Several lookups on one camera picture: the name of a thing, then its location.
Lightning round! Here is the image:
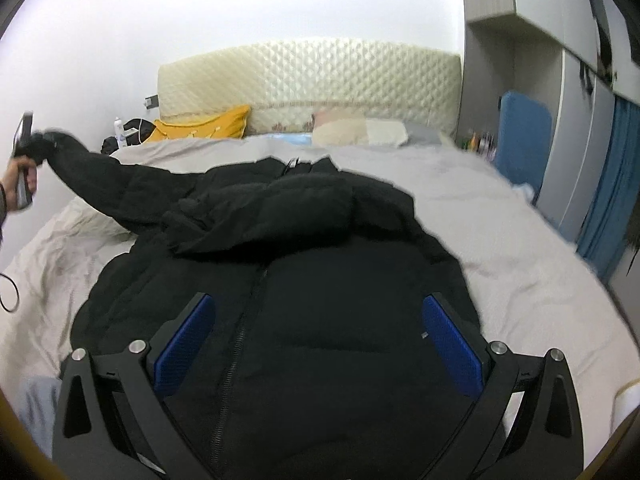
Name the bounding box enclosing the grey wardrobe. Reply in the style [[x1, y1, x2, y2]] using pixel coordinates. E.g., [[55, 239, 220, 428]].
[[459, 0, 640, 311]]

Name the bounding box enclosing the grey pillow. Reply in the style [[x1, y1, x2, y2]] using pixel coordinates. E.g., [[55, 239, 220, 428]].
[[400, 121, 454, 147]]

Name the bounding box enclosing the black bag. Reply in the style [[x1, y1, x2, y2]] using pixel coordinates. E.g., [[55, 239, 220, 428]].
[[100, 118, 162, 157]]

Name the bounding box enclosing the blue padded board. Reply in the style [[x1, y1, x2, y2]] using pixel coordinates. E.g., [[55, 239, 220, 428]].
[[494, 90, 554, 207]]

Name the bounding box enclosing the cream pillow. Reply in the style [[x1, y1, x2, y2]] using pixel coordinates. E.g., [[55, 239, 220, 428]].
[[312, 110, 409, 149]]

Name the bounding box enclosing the yellow pillow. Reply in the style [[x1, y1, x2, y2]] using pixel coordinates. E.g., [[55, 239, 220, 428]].
[[145, 105, 252, 144]]

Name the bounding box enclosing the person's jeans leg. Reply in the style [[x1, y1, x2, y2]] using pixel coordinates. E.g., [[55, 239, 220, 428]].
[[19, 375, 64, 461]]

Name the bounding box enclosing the row of small bottles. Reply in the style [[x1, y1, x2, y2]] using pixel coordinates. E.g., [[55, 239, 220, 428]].
[[462, 129, 499, 162]]

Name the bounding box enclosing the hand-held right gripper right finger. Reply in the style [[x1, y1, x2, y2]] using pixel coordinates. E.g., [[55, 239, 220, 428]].
[[420, 293, 587, 480]]

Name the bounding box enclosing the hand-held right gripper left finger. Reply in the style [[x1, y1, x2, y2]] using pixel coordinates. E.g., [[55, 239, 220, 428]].
[[51, 294, 223, 480]]

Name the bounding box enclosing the person's left hand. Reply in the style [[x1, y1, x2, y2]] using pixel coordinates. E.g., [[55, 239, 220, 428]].
[[1, 156, 39, 197]]

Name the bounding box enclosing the blue curtain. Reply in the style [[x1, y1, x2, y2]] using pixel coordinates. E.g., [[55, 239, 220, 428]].
[[575, 97, 640, 282]]

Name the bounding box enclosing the black cable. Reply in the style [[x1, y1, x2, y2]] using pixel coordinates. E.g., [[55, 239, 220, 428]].
[[0, 272, 21, 314]]

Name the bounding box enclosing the light blue cloth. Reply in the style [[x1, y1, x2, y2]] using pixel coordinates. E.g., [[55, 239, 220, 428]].
[[262, 132, 316, 147]]

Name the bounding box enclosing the cream quilted headboard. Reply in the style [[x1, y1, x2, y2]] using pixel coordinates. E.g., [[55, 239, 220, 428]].
[[157, 37, 462, 142]]

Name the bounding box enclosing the black puffer jacket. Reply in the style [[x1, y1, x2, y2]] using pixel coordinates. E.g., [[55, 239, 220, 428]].
[[31, 129, 497, 480]]

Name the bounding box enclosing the grey bed sheet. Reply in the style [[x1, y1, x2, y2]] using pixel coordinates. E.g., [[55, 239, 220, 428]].
[[0, 132, 637, 461]]

